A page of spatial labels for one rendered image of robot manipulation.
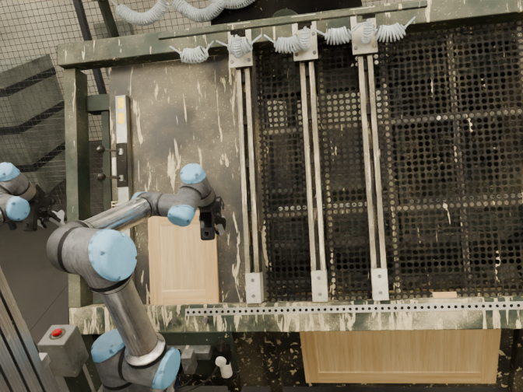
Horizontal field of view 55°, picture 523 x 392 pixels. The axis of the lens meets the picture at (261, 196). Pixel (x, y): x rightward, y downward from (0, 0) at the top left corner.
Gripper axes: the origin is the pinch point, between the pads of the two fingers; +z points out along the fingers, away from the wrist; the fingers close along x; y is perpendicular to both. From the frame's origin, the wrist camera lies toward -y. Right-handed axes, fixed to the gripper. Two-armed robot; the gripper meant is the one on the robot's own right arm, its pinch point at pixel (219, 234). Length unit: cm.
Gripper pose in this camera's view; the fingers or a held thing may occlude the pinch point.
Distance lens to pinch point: 183.5
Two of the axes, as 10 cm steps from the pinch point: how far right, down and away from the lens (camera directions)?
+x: -9.8, 0.5, 2.0
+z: 1.9, 5.8, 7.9
